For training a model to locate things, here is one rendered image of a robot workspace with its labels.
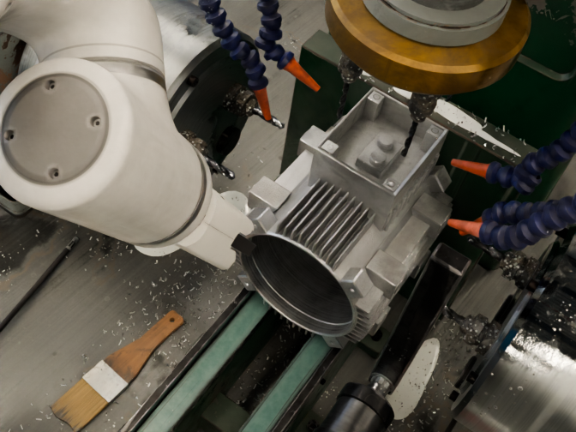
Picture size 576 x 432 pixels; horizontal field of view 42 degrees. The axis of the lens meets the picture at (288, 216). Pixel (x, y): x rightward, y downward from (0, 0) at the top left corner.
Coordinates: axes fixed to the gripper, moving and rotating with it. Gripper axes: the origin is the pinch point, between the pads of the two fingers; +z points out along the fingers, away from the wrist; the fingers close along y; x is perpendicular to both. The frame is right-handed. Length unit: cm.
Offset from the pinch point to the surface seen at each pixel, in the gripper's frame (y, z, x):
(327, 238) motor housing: 7.2, 11.3, 5.1
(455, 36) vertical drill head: 10.6, -7.3, 23.6
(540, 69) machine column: 15.8, 19.3, 34.9
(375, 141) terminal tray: 5.1, 14.5, 17.2
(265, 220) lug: 0.6, 11.0, 3.2
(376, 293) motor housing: 14.3, 15.0, 3.2
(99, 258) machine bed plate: -23.6, 34.5, -13.5
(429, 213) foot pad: 14.0, 18.6, 14.0
